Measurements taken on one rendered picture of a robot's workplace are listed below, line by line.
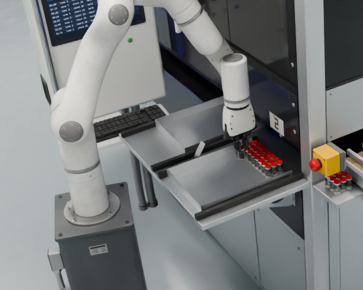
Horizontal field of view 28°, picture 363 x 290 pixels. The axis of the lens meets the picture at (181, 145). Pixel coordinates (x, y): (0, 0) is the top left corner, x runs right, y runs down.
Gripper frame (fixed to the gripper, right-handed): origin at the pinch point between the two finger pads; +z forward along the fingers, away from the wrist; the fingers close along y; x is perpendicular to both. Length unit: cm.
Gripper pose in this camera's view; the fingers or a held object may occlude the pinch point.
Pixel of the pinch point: (241, 144)
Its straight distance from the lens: 239.9
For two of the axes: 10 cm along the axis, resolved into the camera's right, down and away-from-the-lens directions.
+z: 1.3, 8.4, 5.2
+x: 4.4, 4.3, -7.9
